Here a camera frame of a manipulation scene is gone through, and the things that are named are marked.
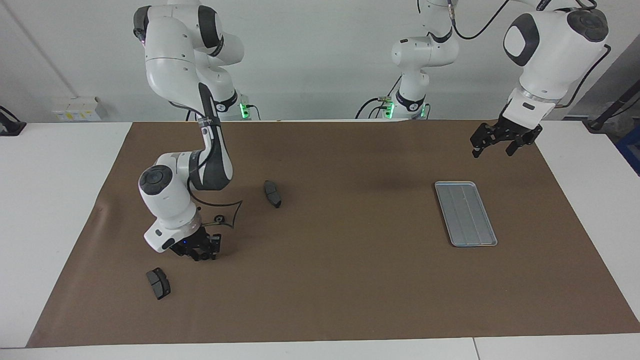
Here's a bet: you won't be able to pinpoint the silver metal tray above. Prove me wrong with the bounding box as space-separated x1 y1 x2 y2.
434 181 499 248

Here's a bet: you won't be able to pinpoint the dark grey brake pad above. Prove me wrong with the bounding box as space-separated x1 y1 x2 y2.
263 180 282 209
146 267 172 301

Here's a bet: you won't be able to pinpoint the black stand base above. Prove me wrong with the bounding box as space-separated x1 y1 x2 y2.
582 82 640 133

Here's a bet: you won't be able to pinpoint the brown paper table mat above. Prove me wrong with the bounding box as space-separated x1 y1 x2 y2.
26 119 640 349

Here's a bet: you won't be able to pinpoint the blue crate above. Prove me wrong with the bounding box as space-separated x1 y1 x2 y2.
616 125 640 176

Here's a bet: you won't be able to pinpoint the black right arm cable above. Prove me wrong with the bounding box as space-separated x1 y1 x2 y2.
186 115 244 232

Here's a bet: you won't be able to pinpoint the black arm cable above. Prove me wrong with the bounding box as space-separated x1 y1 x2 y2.
447 0 612 108
186 115 244 232

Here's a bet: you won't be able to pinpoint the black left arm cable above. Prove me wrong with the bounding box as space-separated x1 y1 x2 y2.
447 0 612 108

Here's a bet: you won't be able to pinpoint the black left base cables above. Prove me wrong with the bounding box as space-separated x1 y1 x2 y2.
355 75 403 120

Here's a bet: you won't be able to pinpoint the black base cables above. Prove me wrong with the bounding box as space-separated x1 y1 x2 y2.
186 103 262 122
355 75 403 120

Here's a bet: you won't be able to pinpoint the black right base cables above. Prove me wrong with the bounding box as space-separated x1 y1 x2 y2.
186 103 262 122

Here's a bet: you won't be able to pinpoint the white wall socket box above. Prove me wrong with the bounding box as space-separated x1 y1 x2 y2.
52 96 108 122

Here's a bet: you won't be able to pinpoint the black table clamp mount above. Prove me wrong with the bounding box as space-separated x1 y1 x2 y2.
0 106 27 137

